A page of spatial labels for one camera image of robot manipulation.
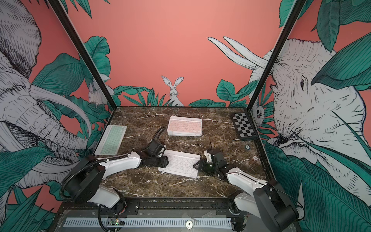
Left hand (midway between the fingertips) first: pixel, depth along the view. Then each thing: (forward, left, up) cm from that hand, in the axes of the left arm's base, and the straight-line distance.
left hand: (168, 161), depth 89 cm
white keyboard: (-1, -8, +1) cm, 8 cm away
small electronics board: (-30, +24, -1) cm, 38 cm away
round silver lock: (-32, -12, -1) cm, 35 cm away
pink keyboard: (+25, -11, +3) cm, 28 cm away
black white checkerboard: (+25, -55, +2) cm, 60 cm away
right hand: (-5, -16, +4) cm, 17 cm away
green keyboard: (+17, +41, 0) cm, 44 cm away
